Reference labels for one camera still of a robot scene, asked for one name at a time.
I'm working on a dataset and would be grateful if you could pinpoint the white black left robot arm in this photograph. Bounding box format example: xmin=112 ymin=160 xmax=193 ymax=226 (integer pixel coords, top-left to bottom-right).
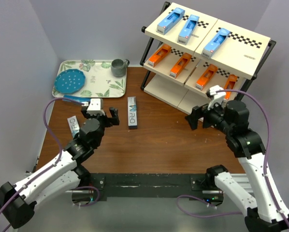
xmin=0 ymin=107 xmax=119 ymax=229

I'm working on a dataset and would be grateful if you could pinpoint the grey ceramic mug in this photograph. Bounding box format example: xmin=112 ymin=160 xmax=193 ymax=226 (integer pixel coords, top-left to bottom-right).
xmin=111 ymin=59 xmax=130 ymax=77

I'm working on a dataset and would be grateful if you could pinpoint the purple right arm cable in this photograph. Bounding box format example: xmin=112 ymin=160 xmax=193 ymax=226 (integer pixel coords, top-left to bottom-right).
xmin=176 ymin=89 xmax=289 ymax=232

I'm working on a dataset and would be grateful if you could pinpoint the light blue Curaprox box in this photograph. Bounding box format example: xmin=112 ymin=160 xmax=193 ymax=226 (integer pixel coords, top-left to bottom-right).
xmin=177 ymin=14 xmax=200 ymax=45
xmin=202 ymin=28 xmax=230 ymax=58
xmin=157 ymin=7 xmax=185 ymax=35

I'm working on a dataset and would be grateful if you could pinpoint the leaf patterned serving tray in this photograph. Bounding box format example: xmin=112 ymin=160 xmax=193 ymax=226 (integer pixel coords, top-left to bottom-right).
xmin=52 ymin=59 xmax=127 ymax=98

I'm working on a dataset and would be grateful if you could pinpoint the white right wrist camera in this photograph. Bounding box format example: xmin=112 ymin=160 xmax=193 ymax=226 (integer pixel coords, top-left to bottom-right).
xmin=206 ymin=85 xmax=226 ymax=110

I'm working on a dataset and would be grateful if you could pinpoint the orange Curaprox box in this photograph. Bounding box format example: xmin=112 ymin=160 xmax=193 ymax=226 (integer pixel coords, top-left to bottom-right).
xmin=224 ymin=74 xmax=238 ymax=100
xmin=170 ymin=53 xmax=192 ymax=78
xmin=148 ymin=44 xmax=172 ymax=67

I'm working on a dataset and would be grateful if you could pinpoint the cream three tier shelf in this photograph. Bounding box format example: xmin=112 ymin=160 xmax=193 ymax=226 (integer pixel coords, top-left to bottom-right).
xmin=140 ymin=2 xmax=276 ymax=114

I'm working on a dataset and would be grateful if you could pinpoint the blue silver R&O toothpaste box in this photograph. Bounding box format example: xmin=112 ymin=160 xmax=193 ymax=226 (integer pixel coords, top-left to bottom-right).
xmin=63 ymin=95 xmax=91 ymax=103

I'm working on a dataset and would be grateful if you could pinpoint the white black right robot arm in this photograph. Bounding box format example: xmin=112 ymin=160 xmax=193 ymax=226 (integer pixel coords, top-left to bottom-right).
xmin=185 ymin=101 xmax=289 ymax=232

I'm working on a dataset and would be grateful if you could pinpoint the teal dotted plate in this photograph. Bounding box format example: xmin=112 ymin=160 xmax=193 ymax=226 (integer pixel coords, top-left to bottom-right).
xmin=54 ymin=69 xmax=86 ymax=94

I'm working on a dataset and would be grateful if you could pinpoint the orange Curaprox box flap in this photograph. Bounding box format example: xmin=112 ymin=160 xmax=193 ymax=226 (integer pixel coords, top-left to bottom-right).
xmin=196 ymin=64 xmax=218 ymax=90

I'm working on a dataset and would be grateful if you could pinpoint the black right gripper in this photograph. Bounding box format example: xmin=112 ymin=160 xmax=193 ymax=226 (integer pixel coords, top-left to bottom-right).
xmin=184 ymin=97 xmax=231 ymax=134

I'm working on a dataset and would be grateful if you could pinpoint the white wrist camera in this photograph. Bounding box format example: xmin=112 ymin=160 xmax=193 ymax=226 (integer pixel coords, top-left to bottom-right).
xmin=206 ymin=85 xmax=226 ymax=110
xmin=82 ymin=98 xmax=105 ymax=118

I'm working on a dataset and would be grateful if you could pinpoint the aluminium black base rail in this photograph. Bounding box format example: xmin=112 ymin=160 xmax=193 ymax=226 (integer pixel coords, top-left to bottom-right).
xmin=9 ymin=108 xmax=287 ymax=232

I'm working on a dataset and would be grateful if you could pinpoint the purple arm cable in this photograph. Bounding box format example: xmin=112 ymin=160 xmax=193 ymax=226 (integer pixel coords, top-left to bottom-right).
xmin=0 ymin=97 xmax=101 ymax=232
xmin=176 ymin=89 xmax=289 ymax=232

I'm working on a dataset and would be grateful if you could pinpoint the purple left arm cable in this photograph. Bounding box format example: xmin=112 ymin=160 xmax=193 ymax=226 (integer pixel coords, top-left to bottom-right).
xmin=0 ymin=97 xmax=101 ymax=232

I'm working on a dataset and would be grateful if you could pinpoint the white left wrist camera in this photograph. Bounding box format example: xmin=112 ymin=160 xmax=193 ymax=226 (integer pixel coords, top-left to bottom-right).
xmin=82 ymin=98 xmax=105 ymax=118

